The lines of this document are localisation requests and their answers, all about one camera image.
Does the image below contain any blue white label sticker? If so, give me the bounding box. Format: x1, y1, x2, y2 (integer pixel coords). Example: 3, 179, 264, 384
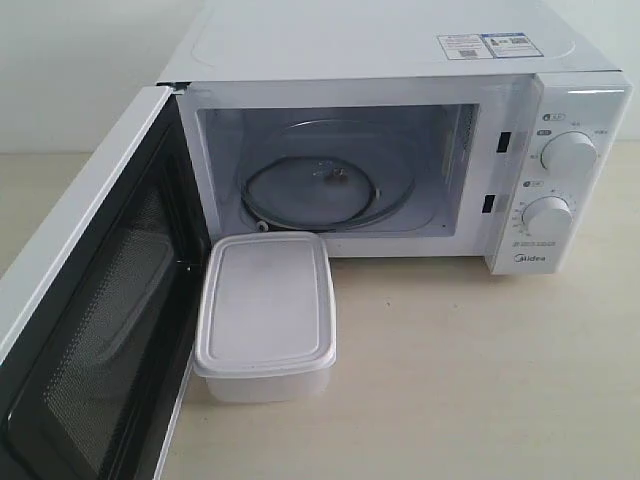
437, 32, 544, 60

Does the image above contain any white Midea microwave oven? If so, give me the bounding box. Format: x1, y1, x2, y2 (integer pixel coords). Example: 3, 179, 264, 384
159, 1, 632, 274

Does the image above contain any white microwave door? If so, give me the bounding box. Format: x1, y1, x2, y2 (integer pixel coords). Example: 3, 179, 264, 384
1, 85, 211, 479

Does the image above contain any white control knob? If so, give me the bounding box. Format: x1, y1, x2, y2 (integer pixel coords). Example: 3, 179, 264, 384
521, 196, 573, 239
540, 131, 598, 177

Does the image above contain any upper white control knob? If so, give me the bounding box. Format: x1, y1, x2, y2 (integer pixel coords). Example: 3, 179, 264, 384
540, 131, 598, 177

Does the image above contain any white plastic lidded container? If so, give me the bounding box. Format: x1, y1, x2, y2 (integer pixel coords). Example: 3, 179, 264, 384
194, 231, 337, 404

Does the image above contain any black turntable roller ring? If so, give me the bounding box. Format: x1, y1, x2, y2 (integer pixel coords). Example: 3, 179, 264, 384
241, 157, 382, 233

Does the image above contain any glass turntable plate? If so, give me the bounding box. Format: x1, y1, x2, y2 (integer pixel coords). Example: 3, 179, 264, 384
238, 119, 416, 233

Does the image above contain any lower white control knob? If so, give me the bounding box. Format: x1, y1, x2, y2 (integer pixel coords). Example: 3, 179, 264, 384
521, 196, 573, 239

